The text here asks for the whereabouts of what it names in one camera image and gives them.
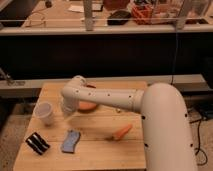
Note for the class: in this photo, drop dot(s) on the orange crate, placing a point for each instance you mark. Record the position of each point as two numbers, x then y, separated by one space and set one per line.
141 14

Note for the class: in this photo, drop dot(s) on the clear plastic cup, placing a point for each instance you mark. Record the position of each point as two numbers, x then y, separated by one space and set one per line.
44 112

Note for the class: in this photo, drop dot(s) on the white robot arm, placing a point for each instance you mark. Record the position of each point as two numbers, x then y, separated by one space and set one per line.
167 135

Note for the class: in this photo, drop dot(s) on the orange wooden bowl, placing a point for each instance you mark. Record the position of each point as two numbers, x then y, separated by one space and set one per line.
86 106

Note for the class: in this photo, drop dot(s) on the orange toy carrot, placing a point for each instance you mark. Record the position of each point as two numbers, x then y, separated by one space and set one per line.
118 135

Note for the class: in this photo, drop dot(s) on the black battery holder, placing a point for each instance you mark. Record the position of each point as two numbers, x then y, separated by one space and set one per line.
37 143

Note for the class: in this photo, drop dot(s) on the wooden table board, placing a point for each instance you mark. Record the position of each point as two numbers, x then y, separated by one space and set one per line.
93 152

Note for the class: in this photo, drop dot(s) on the grey metal post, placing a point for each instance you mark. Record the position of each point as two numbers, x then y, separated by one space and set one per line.
87 4

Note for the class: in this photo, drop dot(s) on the black object on shelf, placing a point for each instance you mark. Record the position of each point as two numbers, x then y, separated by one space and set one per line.
119 17

